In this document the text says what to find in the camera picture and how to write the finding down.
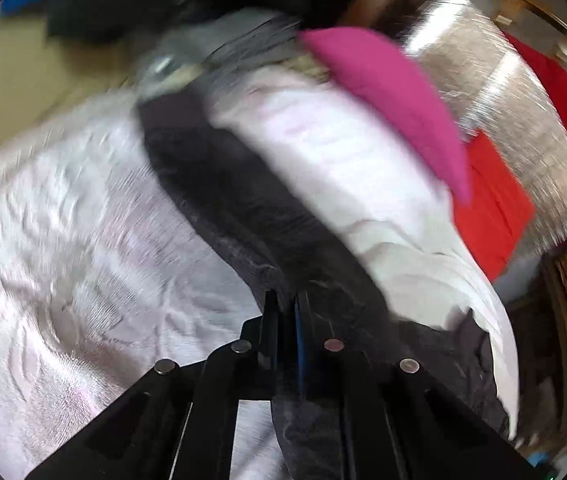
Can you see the dark grey garment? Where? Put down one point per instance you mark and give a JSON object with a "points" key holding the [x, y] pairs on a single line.
{"points": [[243, 210]]}

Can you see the grey folded clothes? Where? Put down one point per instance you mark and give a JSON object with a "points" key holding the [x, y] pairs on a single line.
{"points": [[243, 40]]}

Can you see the pink pillow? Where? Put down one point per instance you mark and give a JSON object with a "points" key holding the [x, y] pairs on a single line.
{"points": [[388, 95]]}

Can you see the black clothes pile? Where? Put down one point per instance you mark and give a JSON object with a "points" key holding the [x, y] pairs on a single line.
{"points": [[113, 0]]}

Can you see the cream leather sofa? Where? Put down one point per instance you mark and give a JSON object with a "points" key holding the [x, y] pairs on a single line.
{"points": [[23, 85]]}

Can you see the silver foil insulation mat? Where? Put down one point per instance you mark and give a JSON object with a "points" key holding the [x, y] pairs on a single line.
{"points": [[513, 90]]}

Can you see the red pillow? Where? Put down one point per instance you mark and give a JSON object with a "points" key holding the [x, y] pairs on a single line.
{"points": [[493, 200]]}

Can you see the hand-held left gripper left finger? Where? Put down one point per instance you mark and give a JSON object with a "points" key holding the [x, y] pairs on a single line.
{"points": [[271, 340]]}

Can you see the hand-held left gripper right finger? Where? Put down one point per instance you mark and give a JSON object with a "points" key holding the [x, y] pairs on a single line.
{"points": [[302, 360]]}

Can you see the red cloth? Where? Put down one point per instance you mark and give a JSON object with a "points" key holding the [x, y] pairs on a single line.
{"points": [[558, 90]]}

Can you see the white embossed bedspread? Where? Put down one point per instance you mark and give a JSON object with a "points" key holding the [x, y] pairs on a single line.
{"points": [[63, 235]]}

